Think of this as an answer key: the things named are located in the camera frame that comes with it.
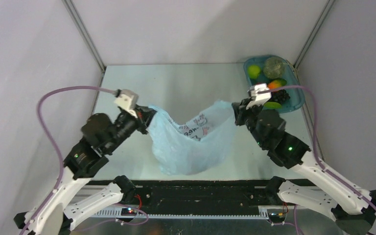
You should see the dark purple fake grape bunch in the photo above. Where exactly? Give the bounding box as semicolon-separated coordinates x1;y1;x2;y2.
269;90;290;105

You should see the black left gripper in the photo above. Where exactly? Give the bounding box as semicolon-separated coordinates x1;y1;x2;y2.
105;103;159;153

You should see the teal plastic basin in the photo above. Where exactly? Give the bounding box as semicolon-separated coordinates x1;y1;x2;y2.
243;55;305;114

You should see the aluminium corner post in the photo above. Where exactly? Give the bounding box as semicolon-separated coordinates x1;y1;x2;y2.
294;0;336;68
62;0;106;73

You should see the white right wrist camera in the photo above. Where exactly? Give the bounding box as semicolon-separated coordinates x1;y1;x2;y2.
246;83;271;110

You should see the right aluminium corner post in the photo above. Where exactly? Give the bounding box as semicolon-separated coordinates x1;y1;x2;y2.
294;0;336;68

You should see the left controller board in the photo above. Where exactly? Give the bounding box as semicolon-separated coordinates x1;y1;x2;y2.
121;208;138;216

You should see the light blue printed plastic bag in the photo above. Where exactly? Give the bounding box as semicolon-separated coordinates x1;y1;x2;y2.
148;100;236;175

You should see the left aluminium corner post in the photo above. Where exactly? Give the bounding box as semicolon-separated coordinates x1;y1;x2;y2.
62;0;106;73

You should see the orange green fake mango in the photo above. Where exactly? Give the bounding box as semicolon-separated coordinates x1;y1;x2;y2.
267;78;287;90

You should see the right controller board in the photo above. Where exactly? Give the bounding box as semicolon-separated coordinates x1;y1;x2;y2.
269;212;285;218

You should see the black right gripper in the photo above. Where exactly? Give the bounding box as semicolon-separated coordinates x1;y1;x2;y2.
232;98;267;149

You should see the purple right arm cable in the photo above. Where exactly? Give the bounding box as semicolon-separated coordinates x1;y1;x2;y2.
265;85;376;235

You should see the controller board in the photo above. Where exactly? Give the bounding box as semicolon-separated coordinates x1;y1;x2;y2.
269;212;285;218
121;208;138;216

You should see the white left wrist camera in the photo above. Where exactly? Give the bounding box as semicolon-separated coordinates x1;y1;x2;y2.
114;89;139;118

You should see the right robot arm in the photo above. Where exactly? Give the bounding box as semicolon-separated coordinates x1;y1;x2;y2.
232;99;376;235

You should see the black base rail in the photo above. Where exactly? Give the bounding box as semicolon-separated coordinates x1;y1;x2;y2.
87;177;289;215

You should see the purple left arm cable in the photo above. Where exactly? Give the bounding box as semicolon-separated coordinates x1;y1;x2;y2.
18;86;150;235

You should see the green fake apple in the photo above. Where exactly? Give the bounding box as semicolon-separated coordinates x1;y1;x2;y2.
247;65;261;79

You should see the netted green fake melon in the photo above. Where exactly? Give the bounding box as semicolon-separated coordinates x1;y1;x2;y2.
262;56;285;79

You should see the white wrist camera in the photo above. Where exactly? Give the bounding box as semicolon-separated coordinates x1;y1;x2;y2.
114;89;139;118
246;83;271;110

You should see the green fake starfruit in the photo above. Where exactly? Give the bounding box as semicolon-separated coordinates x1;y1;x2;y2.
263;101;282;109

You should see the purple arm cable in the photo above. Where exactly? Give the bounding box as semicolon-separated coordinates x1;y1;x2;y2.
18;86;150;235
265;85;376;235

